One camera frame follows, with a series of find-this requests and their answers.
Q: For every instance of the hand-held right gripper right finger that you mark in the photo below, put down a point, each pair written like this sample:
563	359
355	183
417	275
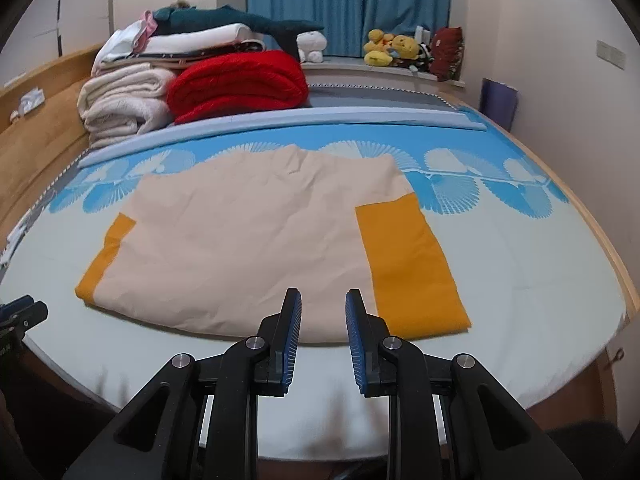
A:
356	340

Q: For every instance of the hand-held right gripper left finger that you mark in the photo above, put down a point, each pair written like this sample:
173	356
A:
292	340

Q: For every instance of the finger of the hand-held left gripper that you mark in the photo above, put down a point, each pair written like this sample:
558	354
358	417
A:
30	317
17	305

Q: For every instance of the beige and mustard hooded jacket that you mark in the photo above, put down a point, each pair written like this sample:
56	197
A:
250	250

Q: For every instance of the wooden headboard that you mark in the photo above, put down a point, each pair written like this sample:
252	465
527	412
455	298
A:
40	160

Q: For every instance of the bed with blue patterned sheet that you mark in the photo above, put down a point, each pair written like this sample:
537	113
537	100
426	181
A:
525	270

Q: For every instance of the tissue packet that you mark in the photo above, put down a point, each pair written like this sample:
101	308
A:
32	99

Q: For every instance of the white fleece folded blanket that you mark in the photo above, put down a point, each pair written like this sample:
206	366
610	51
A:
125	122

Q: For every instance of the cream folded blanket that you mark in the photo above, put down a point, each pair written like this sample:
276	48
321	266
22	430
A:
125	87

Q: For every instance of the red folded blanket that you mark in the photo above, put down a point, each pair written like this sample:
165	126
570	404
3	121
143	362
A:
240	85

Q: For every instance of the window sill ledge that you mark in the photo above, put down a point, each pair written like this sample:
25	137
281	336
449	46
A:
360	72

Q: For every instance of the purple bag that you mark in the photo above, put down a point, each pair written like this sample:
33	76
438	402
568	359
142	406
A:
499	105

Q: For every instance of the white folded cloth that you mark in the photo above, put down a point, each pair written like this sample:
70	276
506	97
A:
117	47

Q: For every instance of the yellow plush toy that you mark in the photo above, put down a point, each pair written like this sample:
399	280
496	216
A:
406	50
377	49

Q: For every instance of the white plush toy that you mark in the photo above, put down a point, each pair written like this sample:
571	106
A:
311	45

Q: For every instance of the dark patterned folded cloth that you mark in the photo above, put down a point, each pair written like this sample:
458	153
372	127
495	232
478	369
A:
240	46

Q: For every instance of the dark red cushion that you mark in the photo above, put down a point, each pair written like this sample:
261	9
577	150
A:
447	55

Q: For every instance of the white wardrobe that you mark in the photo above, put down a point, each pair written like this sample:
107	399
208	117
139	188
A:
50	5

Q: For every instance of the pink cloth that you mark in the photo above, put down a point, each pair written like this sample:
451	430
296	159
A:
146	22

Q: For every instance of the white folded quilt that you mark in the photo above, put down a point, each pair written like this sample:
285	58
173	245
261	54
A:
200	40

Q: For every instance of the teal shark plush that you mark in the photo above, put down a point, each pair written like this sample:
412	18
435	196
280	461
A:
210	17

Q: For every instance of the blue curtain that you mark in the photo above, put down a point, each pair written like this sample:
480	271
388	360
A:
345	5

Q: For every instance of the white wall socket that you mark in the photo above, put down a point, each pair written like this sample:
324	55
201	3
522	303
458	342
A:
618	58
604	50

